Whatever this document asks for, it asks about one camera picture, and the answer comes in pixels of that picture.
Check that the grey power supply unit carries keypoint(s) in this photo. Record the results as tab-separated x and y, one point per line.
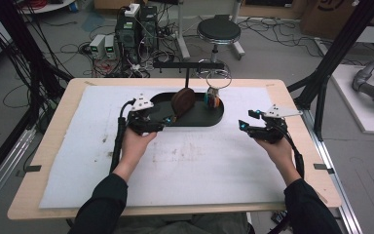
97	45
110	47

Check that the white metal stand leg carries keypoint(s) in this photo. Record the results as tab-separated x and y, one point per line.
239	48
182	35

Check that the white foam mat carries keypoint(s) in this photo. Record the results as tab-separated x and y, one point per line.
191	169

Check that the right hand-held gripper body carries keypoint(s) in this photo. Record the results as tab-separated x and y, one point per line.
271	131

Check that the black tape strip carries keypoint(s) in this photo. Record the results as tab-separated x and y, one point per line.
32	168
323	168

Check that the black round stool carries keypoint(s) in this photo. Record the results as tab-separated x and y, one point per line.
219	30

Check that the key bunch with coloured tags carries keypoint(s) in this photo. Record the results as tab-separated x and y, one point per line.
212	100

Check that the aluminium rail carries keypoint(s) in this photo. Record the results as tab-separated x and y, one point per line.
337	182
3	169

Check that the brown leather pouch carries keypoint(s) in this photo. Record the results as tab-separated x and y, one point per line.
183	100

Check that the white round table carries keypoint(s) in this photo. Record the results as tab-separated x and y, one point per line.
45	7

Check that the person's legs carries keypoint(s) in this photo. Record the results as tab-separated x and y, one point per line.
181	226

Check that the person's left hand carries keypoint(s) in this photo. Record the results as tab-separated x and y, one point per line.
133	146

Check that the black key rack stand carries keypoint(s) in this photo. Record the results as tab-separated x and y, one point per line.
187	65

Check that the black computer tower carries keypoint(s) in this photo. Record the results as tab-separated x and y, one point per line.
126	39
149	26

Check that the cardboard box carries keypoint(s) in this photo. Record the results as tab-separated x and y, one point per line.
324	16

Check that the black oval tray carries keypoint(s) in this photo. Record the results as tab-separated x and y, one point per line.
201	115

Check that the person's right hand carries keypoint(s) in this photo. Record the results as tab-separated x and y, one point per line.
280	152

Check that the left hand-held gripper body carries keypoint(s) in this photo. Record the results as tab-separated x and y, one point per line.
142	122

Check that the white platform board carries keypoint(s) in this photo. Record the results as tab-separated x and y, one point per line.
354	110

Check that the black metal frame post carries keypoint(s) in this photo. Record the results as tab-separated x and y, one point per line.
334	55
22	42

